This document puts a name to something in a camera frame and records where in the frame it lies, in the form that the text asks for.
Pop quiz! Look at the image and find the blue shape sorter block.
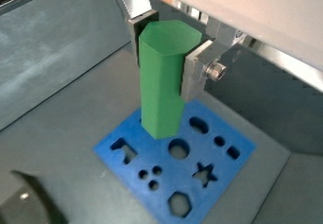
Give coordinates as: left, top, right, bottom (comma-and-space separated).
93, 100, 255, 224

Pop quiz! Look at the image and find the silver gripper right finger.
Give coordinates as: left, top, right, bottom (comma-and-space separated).
180, 17, 245, 102

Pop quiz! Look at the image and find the black curved cradle stand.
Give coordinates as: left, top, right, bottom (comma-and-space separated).
0, 170, 69, 224

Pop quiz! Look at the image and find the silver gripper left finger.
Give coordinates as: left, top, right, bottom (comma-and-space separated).
116, 0, 158, 63

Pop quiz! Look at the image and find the green hexagonal prism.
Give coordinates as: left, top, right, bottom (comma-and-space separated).
138, 20, 201, 139

